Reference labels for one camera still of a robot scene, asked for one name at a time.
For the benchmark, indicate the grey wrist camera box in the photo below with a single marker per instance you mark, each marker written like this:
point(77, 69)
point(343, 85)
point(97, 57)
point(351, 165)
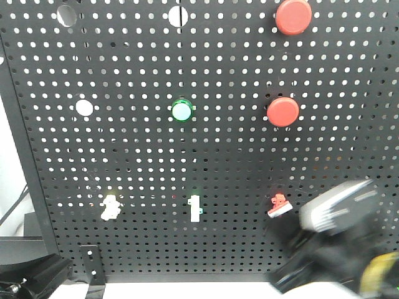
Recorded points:
point(340, 208)

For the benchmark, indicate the yellow toggle switch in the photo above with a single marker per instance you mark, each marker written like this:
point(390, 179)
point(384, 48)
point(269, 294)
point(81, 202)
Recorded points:
point(112, 208)

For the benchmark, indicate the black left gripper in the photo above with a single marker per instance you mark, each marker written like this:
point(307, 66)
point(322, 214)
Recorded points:
point(38, 278)

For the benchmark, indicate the red toggle switch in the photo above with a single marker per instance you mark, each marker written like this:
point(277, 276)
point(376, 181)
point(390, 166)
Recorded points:
point(280, 206)

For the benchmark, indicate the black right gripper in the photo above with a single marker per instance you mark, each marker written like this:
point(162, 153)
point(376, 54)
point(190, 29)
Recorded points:
point(352, 258)

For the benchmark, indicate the black electronics box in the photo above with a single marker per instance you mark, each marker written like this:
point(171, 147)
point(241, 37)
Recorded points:
point(27, 237)

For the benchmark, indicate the upper red mushroom button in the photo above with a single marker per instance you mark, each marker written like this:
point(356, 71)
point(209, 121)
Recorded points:
point(293, 17)

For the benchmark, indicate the red mushroom button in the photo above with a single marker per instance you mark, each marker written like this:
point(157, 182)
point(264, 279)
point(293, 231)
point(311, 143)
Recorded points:
point(293, 17)
point(283, 111)

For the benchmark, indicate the green-white toggle switch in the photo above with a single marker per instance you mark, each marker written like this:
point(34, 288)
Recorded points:
point(195, 209)

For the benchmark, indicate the left black clamp bracket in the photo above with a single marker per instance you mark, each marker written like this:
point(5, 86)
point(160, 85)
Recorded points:
point(94, 271)

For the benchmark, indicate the lower red mushroom button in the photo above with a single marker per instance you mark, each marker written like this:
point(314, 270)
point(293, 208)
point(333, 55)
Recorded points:
point(283, 111)

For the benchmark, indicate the green round push button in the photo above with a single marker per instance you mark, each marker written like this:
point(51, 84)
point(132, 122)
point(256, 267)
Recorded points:
point(182, 110)

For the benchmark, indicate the black perforated pegboard panel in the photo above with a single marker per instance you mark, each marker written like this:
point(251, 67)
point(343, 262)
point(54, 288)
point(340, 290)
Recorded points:
point(88, 88)

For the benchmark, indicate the white height-adjustable table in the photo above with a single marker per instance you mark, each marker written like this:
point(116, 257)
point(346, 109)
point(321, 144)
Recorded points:
point(224, 290)

